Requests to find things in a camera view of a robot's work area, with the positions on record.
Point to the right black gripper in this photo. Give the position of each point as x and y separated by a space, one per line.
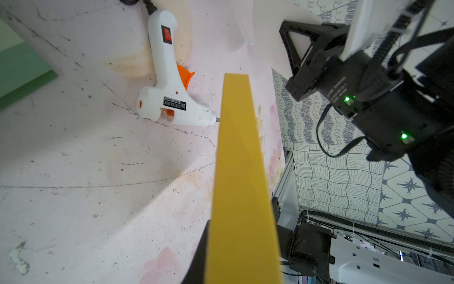
327 42

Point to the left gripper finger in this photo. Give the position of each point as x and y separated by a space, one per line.
196 271

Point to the yellow-top memo pad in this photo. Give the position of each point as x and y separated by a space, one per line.
243 246

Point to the green memo pad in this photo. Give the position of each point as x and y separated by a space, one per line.
23 70

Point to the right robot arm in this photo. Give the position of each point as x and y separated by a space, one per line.
383 195

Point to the white orange glue gun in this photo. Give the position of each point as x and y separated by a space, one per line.
169 94

